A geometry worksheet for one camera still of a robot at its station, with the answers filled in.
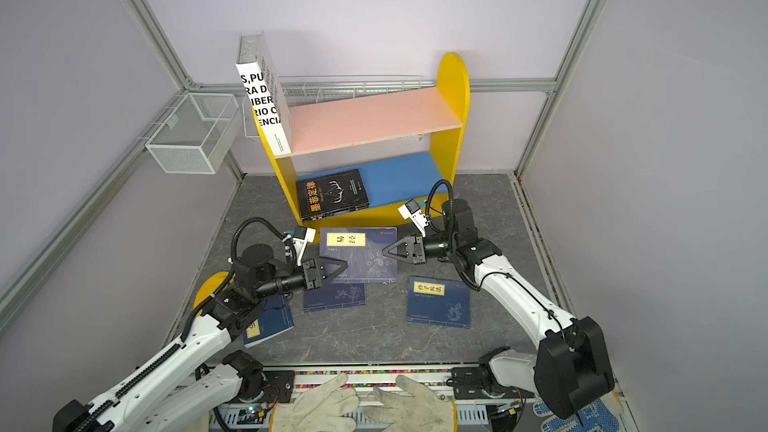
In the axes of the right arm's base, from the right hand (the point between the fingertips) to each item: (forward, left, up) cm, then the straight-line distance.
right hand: (385, 257), depth 70 cm
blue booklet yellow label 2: (-7, +32, -23) cm, 40 cm away
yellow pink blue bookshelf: (+56, +16, -17) cm, 61 cm away
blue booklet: (0, +16, -24) cm, 29 cm away
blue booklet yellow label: (+1, +5, +2) cm, 6 cm away
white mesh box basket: (+45, +65, +2) cm, 79 cm away
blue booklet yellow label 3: (-1, -15, -25) cm, 29 cm away
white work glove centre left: (-28, +15, -23) cm, 39 cm away
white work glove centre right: (-28, -9, -24) cm, 38 cm away
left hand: (-3, +10, -1) cm, 10 cm away
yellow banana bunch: (+1, +53, -19) cm, 56 cm away
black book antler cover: (+26, +18, -7) cm, 32 cm away
